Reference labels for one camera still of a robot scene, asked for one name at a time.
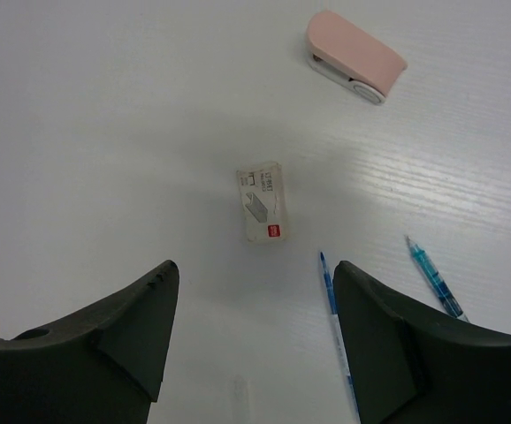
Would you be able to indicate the staples box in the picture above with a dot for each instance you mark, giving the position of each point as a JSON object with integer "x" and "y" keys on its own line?
{"x": 263, "y": 200}

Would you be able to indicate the blue ballpoint pen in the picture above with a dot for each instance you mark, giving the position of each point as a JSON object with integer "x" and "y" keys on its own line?
{"x": 336, "y": 331}

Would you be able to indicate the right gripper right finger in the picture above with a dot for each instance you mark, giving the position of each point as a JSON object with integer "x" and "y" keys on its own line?
{"x": 410, "y": 363}

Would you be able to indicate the teal gel pen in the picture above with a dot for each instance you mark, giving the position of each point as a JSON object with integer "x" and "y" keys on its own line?
{"x": 434, "y": 279}

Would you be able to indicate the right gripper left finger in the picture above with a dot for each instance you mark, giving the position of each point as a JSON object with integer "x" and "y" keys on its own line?
{"x": 101, "y": 364}

